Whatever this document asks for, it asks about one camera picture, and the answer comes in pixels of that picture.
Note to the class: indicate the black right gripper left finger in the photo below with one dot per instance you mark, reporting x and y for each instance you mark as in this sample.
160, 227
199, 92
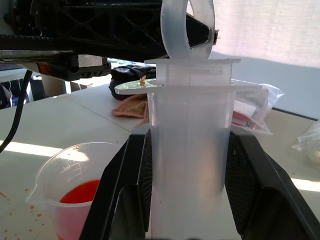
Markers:
125, 175

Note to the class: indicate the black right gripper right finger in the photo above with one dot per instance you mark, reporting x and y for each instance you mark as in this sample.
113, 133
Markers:
260, 190

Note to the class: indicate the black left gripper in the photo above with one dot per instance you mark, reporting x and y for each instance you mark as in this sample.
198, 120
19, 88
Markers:
37, 25

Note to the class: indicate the translucent plastic syringe barrel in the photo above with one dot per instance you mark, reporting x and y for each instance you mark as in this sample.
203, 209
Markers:
187, 155

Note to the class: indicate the clear measuring cup red liquid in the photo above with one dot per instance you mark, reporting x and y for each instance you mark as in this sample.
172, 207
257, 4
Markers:
72, 195

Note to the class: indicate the black bag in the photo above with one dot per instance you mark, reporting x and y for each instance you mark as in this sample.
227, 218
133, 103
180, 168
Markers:
130, 72

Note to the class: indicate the clear plastic bag white contents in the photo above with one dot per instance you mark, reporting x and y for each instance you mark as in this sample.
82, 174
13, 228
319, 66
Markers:
310, 145

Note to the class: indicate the pink knitted cloth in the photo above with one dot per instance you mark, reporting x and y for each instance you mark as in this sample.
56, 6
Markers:
130, 107

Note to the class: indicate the clear plastic bag red contents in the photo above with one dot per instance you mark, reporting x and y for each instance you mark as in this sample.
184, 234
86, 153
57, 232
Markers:
252, 110

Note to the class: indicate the brown cardboard box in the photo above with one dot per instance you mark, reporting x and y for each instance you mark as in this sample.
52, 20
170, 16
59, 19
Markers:
53, 85

